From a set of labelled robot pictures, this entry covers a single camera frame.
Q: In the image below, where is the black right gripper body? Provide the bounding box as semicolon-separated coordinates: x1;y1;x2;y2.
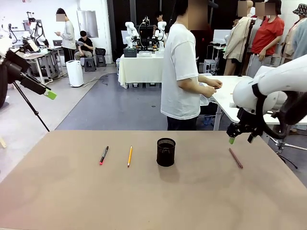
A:
236;108;262;132

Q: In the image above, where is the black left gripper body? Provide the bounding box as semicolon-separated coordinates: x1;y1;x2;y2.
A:
2;49;32;84

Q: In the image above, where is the dark red pencil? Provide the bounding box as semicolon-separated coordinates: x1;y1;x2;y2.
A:
228;147;244;169

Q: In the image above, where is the black marker with pink cap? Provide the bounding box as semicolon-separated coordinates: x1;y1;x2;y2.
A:
99;146;109;166

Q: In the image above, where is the person's right forearm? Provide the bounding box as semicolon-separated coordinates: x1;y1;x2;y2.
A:
178;77;207;95

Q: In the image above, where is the black mesh pen holder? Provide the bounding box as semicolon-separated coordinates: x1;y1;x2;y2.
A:
156;138;177;167

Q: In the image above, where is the person's right hand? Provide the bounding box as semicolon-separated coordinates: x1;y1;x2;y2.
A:
203;86;218;97

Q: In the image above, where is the person's left hand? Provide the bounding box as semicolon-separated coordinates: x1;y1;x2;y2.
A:
208;80;224;90

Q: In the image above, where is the chrome light stand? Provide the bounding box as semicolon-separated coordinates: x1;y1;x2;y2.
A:
268;133;299;170

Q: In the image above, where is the white folding table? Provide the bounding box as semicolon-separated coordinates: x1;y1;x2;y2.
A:
212;75;307;131

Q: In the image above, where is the white air purifier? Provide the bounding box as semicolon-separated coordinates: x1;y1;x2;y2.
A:
65;60;85;88

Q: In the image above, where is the standing person in grey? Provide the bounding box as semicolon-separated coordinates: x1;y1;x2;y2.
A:
56;8;77;68

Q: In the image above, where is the grey plastic stool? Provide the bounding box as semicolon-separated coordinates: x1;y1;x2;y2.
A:
83;57;97;72
95;55;107;68

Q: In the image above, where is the seated person in black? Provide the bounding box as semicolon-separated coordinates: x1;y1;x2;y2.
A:
74;30;95;61

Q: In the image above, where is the white computer case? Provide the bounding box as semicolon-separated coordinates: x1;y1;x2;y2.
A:
199;59;217;74

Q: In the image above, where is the person in white T-shirt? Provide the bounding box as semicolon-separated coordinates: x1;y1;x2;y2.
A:
160;0;224;131

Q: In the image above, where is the person in red shirt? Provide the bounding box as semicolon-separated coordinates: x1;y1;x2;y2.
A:
247;0;285;78

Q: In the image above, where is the dark green equipment case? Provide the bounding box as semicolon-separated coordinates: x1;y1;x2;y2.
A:
123;47;138;58

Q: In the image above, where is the table with cream cloth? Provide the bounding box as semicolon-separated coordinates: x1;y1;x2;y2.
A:
118;53;166;90

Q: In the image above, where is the black camera tripod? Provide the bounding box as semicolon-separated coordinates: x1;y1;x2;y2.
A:
13;80;51;133

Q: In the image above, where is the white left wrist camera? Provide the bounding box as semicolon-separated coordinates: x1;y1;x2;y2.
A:
20;38;39;53

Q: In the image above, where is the black left arm hose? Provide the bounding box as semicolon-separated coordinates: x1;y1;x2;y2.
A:
0;64;10;109

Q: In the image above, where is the black arm hose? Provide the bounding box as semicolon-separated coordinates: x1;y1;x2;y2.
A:
251;83;307;140
0;64;10;109

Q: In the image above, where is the white robot with black cables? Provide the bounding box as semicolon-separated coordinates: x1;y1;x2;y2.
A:
23;11;49;49

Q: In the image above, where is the black right arm hose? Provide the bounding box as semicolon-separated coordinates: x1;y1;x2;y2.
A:
251;83;307;140

